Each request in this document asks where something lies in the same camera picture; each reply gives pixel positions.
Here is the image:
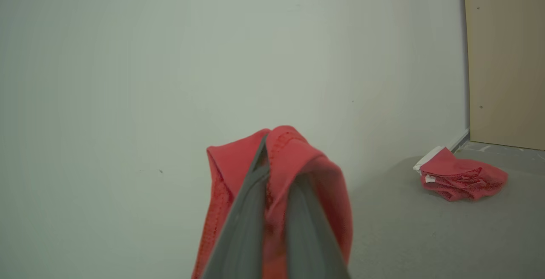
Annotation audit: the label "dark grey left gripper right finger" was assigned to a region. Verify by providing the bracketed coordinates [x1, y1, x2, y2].
[284, 173, 352, 279]

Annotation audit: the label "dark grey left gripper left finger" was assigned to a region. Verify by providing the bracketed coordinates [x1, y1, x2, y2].
[200, 133, 272, 279]

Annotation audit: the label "red Bulls 23 jersey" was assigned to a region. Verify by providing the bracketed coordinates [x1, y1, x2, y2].
[191, 125, 354, 279]

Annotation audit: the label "red shorts with white stripe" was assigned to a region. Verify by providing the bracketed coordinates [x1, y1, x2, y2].
[412, 146, 509, 202]

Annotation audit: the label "grey fabric sofa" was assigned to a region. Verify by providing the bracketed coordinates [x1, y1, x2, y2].
[347, 149, 545, 279]

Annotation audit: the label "white baseboard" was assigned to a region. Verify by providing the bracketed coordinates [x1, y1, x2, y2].
[447, 127, 470, 152]

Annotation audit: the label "beige wooden panel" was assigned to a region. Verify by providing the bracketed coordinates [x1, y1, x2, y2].
[462, 0, 545, 151]

